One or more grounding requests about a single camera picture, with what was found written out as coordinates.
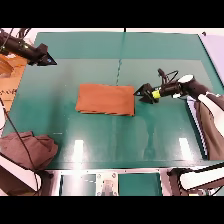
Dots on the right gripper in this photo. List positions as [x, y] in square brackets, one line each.
[148, 94]

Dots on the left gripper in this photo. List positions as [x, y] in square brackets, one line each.
[41, 57]

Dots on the brown shirt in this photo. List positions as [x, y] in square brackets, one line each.
[106, 99]

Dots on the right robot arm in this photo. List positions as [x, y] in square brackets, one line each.
[186, 80]

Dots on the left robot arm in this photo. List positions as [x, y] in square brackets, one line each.
[16, 44]

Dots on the cardboard box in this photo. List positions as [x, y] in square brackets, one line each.
[10, 78]

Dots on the dark brown garment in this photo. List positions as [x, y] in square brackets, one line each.
[210, 130]
[30, 146]

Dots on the silver frame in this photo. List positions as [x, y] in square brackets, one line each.
[107, 186]

